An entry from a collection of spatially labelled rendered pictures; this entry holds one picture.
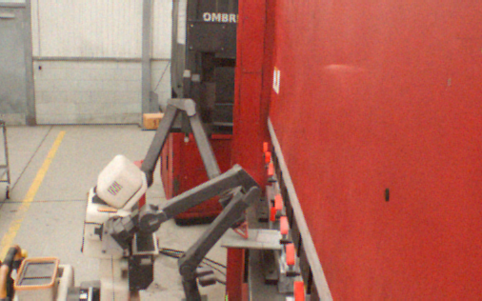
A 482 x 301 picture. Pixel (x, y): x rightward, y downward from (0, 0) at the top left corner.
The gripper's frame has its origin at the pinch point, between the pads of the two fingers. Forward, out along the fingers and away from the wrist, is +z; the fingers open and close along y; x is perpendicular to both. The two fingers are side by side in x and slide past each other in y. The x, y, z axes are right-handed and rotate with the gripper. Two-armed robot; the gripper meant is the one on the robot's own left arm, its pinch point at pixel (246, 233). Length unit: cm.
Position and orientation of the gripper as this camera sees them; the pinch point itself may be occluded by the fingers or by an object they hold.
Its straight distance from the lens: 205.1
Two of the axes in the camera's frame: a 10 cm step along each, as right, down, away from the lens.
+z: 4.7, 8.5, 2.2
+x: -8.8, 4.6, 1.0
